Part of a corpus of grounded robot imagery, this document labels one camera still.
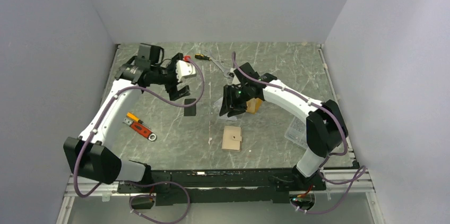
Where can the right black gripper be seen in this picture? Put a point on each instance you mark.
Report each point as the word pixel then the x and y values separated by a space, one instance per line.
pixel 228 98

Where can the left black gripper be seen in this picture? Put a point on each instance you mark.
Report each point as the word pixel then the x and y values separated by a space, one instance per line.
pixel 173 93

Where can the silver credit card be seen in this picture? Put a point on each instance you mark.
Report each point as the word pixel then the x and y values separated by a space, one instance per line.
pixel 225 117

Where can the black credit card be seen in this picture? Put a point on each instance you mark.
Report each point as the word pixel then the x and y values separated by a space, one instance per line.
pixel 191 110

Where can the beige leather card holder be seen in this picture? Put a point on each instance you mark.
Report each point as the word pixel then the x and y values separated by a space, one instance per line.
pixel 232 138

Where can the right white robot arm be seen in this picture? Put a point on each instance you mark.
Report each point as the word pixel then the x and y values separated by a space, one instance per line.
pixel 325 126

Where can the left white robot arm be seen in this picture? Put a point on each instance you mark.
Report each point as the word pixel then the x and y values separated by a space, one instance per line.
pixel 89 155

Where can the orange credit card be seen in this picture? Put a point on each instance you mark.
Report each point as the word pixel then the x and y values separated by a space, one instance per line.
pixel 253 105

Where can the black yellow screwdriver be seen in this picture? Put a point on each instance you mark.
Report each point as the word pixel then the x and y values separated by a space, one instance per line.
pixel 203 57

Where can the red adjustable wrench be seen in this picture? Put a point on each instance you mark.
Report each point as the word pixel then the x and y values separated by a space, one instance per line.
pixel 141 129

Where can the clear plastic screw box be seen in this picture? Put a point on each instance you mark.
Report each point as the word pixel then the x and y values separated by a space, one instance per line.
pixel 296 133

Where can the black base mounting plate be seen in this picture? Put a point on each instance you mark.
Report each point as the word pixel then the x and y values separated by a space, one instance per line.
pixel 276 185

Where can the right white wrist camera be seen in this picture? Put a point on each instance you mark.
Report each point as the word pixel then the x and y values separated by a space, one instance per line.
pixel 235 80

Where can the orange handled screwdriver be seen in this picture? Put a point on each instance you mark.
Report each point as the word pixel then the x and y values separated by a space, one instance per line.
pixel 134 118

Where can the aluminium frame rail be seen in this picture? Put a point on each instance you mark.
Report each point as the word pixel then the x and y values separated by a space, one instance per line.
pixel 363 185

